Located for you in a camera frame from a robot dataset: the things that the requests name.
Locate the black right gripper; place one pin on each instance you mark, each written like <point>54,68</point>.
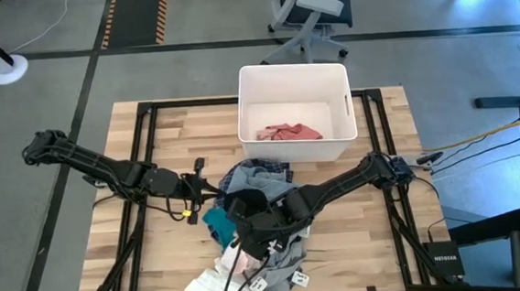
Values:
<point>266,227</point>

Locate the black floor bar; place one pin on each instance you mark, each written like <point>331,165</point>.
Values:
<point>500,101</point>

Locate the teal garment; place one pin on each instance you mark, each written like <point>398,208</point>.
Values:
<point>220,226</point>

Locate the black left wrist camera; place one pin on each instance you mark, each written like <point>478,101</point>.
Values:
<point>200,165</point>

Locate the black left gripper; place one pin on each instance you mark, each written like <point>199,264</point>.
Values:
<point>192,189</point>

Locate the black Netgear network switch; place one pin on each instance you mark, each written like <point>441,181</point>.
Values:
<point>443,258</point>

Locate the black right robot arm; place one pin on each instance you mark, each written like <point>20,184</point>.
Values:
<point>345,183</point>

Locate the white plastic mesh basket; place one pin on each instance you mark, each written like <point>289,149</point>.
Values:
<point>297,152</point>

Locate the dark pink garment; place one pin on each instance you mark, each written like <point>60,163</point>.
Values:
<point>286,132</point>

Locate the black mat with hazard stripes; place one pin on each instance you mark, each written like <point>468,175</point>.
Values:
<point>136,16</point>

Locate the white paper label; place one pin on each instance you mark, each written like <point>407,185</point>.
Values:
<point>300,279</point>
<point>259,285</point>

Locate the white and black office chair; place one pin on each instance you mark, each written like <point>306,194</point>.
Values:
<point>310,9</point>

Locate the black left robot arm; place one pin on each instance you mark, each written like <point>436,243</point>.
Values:
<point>105,165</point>

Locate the black metal table frame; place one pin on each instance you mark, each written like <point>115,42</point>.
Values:
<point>193,103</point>

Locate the light blue fleece garment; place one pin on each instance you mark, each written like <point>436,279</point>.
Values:
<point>262,175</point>

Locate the black clamp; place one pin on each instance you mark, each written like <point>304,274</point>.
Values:
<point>428,157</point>

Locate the light pink garment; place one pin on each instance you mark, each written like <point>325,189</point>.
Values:
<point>251,263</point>

